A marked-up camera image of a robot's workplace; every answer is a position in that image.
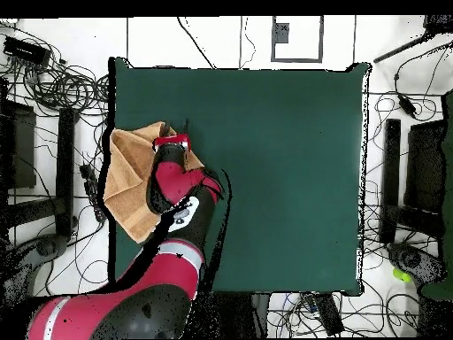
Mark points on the orange terry towel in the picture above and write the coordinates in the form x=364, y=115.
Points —
x=127, y=177

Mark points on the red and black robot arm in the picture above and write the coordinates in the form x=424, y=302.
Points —
x=159, y=276

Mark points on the long black power strip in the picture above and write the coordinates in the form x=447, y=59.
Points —
x=90, y=184

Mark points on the dark green table cloth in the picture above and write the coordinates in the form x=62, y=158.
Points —
x=283, y=177

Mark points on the black box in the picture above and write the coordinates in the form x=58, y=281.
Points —
x=19, y=145
x=424, y=166

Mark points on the black stand base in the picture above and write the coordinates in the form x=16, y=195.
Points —
x=46, y=246
x=410, y=260

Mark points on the black power adapter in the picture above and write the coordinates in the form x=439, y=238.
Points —
x=407, y=106

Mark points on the black pole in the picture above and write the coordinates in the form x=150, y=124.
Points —
x=407, y=46

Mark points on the yellow-green ball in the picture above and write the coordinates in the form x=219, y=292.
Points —
x=401, y=275

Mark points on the black frame bar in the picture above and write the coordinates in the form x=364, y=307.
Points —
x=391, y=177
x=65, y=170

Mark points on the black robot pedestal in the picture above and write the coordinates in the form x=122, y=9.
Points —
x=240, y=315

